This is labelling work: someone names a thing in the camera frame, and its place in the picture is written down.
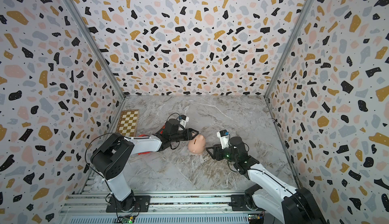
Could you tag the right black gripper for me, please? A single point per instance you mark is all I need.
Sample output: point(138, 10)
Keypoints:
point(217, 149)

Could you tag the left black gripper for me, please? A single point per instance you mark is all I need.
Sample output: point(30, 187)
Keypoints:
point(188, 133)

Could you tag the pink piggy bank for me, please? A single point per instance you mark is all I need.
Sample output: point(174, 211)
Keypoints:
point(197, 145)

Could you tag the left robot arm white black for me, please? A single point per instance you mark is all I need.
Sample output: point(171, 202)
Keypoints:
point(110, 159)

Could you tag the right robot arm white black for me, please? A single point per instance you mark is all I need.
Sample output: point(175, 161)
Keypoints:
point(286, 203)

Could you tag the wooden chessboard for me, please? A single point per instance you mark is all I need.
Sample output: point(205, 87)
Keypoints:
point(127, 123)

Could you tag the right circuit board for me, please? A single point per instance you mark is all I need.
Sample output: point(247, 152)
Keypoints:
point(256, 219)

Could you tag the circuit board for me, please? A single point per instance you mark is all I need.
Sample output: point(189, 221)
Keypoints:
point(256, 219)
point(129, 219)

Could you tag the left circuit board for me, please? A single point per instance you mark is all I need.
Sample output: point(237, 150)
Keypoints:
point(129, 219)

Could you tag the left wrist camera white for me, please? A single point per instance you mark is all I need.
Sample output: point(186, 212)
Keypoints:
point(183, 120)

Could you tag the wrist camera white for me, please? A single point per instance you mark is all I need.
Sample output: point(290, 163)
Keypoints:
point(224, 137)
point(183, 120)

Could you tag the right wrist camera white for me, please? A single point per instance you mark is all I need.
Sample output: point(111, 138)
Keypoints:
point(224, 137)

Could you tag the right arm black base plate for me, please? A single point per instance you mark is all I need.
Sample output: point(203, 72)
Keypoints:
point(243, 203)

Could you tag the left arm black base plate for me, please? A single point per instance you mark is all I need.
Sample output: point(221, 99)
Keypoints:
point(141, 202)

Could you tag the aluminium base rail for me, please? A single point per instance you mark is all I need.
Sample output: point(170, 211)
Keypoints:
point(176, 207)

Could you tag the right aluminium corner post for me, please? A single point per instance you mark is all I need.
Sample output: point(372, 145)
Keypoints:
point(295, 33)

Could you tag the aluminium corner post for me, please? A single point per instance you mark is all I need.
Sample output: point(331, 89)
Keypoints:
point(90, 41)
point(295, 33)

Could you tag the left aluminium corner post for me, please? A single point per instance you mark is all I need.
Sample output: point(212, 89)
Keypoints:
point(90, 41)

